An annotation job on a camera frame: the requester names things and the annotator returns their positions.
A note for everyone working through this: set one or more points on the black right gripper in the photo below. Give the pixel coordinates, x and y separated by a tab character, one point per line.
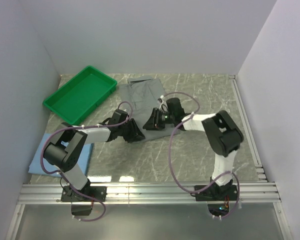
154	122

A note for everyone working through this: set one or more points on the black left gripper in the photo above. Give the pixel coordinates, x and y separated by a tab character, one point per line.
135	133

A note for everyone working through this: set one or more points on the grey long sleeve shirt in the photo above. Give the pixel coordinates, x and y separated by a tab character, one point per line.
143	94

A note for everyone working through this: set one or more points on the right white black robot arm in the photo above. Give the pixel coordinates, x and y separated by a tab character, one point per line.
223	134

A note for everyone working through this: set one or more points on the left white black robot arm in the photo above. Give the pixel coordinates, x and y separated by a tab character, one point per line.
64	147

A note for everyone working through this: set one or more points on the green plastic tray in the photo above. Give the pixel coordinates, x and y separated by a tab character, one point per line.
80	96

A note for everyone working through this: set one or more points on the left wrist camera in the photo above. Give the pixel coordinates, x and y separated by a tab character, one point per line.
117	117

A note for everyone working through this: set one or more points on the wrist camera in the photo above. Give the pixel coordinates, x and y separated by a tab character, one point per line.
172	106
117	117

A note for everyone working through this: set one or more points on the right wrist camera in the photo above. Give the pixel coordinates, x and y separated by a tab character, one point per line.
172	106

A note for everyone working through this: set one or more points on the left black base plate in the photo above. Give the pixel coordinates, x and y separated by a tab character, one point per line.
69	195

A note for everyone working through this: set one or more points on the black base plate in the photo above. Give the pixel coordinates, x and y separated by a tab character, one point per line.
69	195
216	193

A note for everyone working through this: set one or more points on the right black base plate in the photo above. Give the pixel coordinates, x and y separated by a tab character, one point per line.
216	193

